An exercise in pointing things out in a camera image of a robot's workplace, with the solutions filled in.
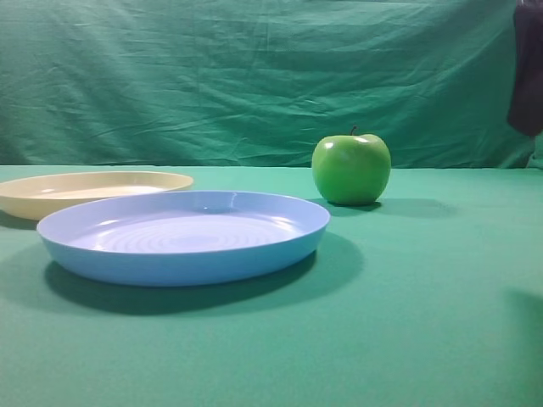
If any green apple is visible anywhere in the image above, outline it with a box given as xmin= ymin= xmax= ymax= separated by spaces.
xmin=311 ymin=132 xmax=391 ymax=206

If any pale yellow plastic plate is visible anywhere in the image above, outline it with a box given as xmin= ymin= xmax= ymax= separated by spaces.
xmin=1 ymin=171 xmax=194 ymax=220

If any dark gripper finger at edge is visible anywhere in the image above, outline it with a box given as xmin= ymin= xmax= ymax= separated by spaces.
xmin=507 ymin=1 xmax=542 ymax=137

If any green backdrop cloth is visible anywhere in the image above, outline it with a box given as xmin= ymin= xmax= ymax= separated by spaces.
xmin=1 ymin=1 xmax=542 ymax=168

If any light blue plastic plate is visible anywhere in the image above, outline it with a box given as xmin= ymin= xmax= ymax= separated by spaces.
xmin=36 ymin=191 xmax=331 ymax=287

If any green table cloth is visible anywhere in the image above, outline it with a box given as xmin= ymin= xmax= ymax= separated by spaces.
xmin=1 ymin=169 xmax=542 ymax=406

